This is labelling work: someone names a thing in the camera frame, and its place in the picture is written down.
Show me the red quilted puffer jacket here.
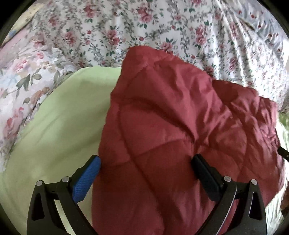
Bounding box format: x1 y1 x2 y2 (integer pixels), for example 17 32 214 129
92 46 285 234

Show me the light green bed sheet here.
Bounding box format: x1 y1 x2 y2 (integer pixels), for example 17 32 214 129
0 65 289 235

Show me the large-flower pastel quilt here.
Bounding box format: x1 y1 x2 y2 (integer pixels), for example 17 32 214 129
1 28 76 172

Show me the blue floral pillow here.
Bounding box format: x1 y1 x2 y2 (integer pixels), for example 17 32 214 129
234 1 288 61

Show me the rose floral white duvet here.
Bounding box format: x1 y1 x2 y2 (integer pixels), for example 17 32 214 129
29 1 288 111

